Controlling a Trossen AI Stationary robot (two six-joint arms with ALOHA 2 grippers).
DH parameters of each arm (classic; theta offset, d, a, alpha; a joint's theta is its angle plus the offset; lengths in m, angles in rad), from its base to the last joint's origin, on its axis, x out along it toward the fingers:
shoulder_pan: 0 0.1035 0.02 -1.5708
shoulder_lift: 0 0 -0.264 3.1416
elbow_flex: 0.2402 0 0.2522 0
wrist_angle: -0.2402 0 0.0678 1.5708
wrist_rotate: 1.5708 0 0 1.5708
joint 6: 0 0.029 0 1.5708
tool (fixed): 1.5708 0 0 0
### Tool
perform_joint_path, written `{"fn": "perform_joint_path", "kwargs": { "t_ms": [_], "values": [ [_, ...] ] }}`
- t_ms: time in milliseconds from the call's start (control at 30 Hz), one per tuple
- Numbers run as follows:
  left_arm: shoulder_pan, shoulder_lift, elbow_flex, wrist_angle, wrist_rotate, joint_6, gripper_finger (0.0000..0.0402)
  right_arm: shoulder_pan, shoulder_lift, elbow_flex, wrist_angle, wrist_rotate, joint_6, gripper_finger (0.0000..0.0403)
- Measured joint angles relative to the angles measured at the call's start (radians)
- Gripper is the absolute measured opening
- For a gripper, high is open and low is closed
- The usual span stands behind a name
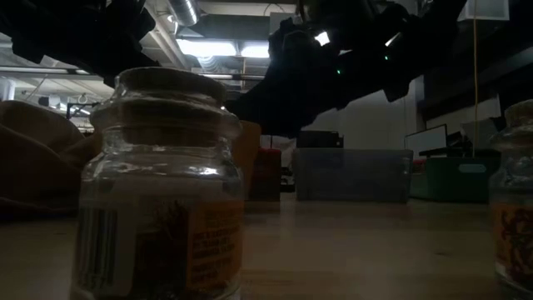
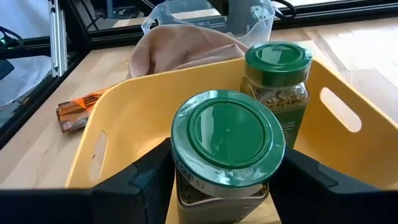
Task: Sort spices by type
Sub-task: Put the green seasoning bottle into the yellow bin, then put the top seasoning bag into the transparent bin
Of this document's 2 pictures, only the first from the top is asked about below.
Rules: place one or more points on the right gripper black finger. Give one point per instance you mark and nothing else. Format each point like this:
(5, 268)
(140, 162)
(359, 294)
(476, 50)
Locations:
(275, 116)

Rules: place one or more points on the white ceiling box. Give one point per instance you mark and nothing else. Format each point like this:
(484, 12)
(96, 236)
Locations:
(483, 10)

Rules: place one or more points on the white screen monitor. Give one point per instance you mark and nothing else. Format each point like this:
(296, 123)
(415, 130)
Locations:
(426, 141)

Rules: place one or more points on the beige crumpled cloth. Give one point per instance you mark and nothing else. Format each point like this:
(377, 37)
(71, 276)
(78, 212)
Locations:
(37, 166)

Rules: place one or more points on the black box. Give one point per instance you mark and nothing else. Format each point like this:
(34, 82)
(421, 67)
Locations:
(320, 139)

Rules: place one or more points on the silver ceiling duct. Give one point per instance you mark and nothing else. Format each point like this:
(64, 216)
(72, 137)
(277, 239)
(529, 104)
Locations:
(185, 10)

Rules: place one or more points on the teal plastic bin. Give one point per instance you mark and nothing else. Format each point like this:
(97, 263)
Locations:
(449, 183)

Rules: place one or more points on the grey translucent plastic bin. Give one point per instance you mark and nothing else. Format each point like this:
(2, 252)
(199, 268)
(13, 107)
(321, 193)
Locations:
(354, 175)

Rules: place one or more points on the ceiling light panel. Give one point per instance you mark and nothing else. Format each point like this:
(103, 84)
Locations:
(255, 51)
(206, 48)

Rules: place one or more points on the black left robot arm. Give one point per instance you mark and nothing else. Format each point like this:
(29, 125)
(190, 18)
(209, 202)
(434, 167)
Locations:
(62, 33)

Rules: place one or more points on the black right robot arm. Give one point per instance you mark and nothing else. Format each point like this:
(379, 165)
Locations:
(416, 41)

